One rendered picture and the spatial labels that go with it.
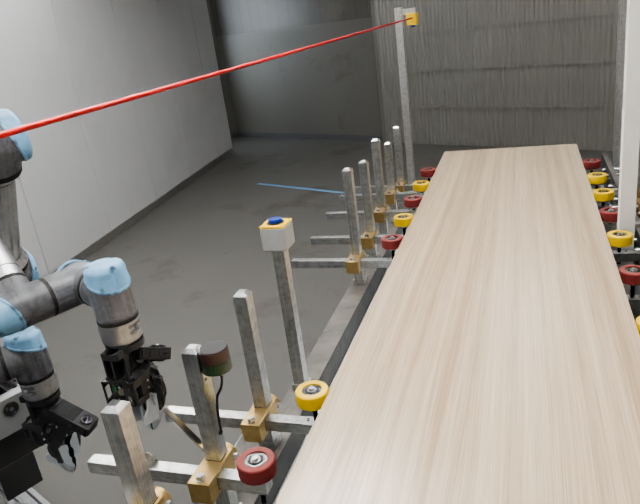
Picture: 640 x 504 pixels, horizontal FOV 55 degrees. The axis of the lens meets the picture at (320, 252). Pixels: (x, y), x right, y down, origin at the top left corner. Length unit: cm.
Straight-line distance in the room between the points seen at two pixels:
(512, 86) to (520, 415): 635
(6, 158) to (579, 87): 640
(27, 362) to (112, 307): 34
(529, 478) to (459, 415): 22
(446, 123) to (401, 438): 687
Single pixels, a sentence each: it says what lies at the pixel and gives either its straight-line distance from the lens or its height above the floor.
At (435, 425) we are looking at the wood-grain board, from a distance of 136.
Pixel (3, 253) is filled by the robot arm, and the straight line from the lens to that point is 126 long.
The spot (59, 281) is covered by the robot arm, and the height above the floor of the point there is 133.
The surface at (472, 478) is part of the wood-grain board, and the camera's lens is 124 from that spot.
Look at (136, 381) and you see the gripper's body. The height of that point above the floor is 114.
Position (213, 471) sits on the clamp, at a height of 87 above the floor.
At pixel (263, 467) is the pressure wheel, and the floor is 91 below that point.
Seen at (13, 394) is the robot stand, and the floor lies 99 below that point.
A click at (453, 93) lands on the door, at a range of 789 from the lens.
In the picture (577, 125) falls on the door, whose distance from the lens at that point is 733.
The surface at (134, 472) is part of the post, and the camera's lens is 114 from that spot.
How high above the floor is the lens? 172
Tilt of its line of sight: 21 degrees down
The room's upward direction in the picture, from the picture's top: 8 degrees counter-clockwise
